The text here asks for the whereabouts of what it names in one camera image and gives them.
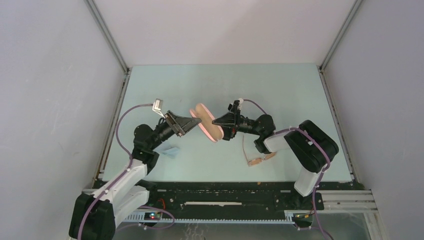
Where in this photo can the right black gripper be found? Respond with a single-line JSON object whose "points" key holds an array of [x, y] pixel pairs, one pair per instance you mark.
{"points": [[230, 119]]}

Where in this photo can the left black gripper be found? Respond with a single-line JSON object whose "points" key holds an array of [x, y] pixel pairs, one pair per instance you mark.
{"points": [[181, 125]]}

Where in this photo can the pink glasses case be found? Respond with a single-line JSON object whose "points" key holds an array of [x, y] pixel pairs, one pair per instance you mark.
{"points": [[213, 132]]}

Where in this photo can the light blue cleaning cloth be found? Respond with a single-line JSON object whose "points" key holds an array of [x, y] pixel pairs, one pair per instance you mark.
{"points": [[168, 150]]}

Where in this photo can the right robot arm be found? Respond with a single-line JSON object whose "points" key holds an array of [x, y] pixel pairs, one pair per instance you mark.
{"points": [[314, 149]]}

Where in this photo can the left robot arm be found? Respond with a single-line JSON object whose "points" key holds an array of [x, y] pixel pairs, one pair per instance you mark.
{"points": [[96, 215]]}

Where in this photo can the orange tinted sunglasses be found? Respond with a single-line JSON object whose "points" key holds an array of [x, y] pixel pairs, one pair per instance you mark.
{"points": [[252, 161]]}

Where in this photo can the left controller board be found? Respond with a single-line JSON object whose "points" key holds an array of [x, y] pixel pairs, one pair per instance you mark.
{"points": [[152, 216]]}

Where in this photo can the controller board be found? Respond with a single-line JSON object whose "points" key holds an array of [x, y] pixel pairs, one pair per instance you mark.
{"points": [[152, 216], [303, 218]]}

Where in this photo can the right controller board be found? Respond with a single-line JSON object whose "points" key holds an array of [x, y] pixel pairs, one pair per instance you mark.
{"points": [[303, 218]]}

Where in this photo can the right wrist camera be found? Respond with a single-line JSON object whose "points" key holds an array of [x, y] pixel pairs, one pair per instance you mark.
{"points": [[236, 105]]}

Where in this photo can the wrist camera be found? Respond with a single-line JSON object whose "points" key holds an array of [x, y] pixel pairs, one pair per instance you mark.
{"points": [[236, 105], [157, 107]]}

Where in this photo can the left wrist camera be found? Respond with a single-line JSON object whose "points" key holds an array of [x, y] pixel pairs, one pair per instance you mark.
{"points": [[157, 107]]}

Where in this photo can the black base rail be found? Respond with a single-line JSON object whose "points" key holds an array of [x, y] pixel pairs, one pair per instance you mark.
{"points": [[231, 200]]}

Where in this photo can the left aluminium frame post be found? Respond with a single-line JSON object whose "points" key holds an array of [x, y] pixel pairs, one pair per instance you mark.
{"points": [[104, 29]]}

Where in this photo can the aluminium frame post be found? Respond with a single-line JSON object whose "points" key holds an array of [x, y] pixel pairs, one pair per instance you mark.
{"points": [[104, 29], [341, 33]]}

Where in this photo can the white cable duct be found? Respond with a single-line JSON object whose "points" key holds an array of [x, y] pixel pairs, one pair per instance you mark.
{"points": [[142, 217]]}

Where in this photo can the aluminium extrusion rail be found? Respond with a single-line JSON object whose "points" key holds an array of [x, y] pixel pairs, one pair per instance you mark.
{"points": [[348, 201]]}

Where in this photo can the right aluminium frame post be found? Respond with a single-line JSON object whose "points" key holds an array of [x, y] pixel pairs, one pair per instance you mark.
{"points": [[341, 33]]}

